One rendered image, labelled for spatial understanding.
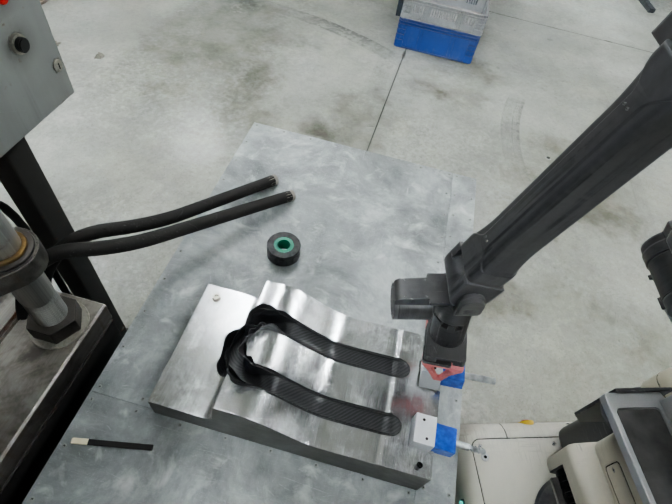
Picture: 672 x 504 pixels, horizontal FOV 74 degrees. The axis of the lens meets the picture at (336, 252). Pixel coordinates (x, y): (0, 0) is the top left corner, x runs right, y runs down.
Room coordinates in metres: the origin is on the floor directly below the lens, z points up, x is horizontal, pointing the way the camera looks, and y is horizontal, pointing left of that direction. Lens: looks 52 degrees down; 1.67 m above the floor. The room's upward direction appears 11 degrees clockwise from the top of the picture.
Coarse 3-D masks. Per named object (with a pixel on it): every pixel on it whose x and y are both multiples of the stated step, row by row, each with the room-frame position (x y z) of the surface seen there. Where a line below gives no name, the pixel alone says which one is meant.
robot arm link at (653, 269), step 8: (656, 256) 0.44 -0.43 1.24; (664, 256) 0.43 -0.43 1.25; (648, 264) 0.44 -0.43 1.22; (656, 264) 0.43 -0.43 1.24; (664, 264) 0.42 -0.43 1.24; (656, 272) 0.42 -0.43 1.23; (664, 272) 0.41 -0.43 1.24; (656, 280) 0.41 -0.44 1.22; (664, 280) 0.40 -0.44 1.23; (664, 288) 0.39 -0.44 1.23; (664, 296) 0.39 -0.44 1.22
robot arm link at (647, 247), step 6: (666, 228) 0.46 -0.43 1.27; (660, 234) 0.46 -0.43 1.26; (666, 234) 0.46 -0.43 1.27; (648, 240) 0.46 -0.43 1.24; (654, 240) 0.46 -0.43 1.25; (660, 240) 0.45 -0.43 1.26; (666, 240) 0.44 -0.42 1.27; (642, 246) 0.47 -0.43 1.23; (648, 246) 0.46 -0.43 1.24; (654, 246) 0.45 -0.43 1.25; (660, 246) 0.45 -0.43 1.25; (666, 246) 0.44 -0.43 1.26; (642, 252) 0.46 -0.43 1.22; (648, 252) 0.45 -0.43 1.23; (654, 252) 0.44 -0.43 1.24; (660, 252) 0.44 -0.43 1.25; (642, 258) 0.46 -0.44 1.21; (648, 258) 0.44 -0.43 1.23; (666, 300) 0.38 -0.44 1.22; (666, 306) 0.38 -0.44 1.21
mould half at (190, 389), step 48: (288, 288) 0.47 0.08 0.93; (192, 336) 0.37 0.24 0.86; (336, 336) 0.41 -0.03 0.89; (384, 336) 0.43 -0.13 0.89; (192, 384) 0.27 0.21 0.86; (336, 384) 0.32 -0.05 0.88; (384, 384) 0.33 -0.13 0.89; (240, 432) 0.22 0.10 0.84; (288, 432) 0.21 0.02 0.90; (336, 432) 0.23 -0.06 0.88; (384, 480) 0.19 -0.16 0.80
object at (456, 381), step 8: (424, 368) 0.35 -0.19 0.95; (440, 368) 0.36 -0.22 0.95; (464, 368) 0.37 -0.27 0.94; (424, 376) 0.34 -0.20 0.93; (448, 376) 0.35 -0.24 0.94; (456, 376) 0.35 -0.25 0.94; (464, 376) 0.35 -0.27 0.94; (472, 376) 0.36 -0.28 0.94; (480, 376) 0.36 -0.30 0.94; (424, 384) 0.34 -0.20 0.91; (432, 384) 0.34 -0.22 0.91; (440, 384) 0.34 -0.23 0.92; (448, 384) 0.34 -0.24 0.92; (456, 384) 0.34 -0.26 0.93
